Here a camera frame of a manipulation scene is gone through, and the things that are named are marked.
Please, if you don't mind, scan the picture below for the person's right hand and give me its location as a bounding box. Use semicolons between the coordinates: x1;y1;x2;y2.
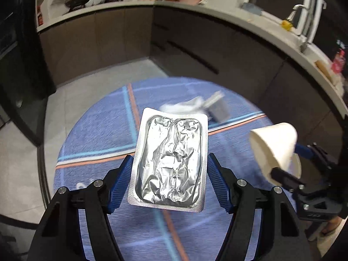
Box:
319;213;347;241

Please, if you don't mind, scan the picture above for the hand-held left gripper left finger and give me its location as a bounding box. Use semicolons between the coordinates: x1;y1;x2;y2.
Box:
27;154;135;261

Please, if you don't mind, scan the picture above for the large silver foil blister pack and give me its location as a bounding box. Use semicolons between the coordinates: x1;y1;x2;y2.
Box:
127;107;209;213

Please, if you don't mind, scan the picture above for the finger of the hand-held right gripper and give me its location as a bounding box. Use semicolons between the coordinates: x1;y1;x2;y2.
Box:
270;167;305;193
295;143;338;174

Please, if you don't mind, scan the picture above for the blue plaid tablecloth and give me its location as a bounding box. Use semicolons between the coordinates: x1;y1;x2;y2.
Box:
53;77;299;261

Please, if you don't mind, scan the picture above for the white wrapper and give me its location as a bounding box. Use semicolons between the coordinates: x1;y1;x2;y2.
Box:
160;96;208;115

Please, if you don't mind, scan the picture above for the black glass sliding door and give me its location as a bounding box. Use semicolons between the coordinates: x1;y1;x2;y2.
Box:
0;0;57;147

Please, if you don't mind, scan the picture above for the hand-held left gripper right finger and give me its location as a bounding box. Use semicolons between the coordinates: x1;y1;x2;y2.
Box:
208;152;310;261

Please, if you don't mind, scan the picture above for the pink soap bottle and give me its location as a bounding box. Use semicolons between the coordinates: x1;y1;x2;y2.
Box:
333;49;347;72

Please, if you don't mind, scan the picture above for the steel kitchen faucet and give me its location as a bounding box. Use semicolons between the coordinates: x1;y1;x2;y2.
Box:
288;4;310;52

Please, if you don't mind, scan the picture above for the small grey blister pack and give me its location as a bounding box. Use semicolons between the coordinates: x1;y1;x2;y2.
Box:
204;91;231;122

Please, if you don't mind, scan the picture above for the black gas stove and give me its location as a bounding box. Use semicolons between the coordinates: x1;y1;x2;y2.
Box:
65;0;128;13

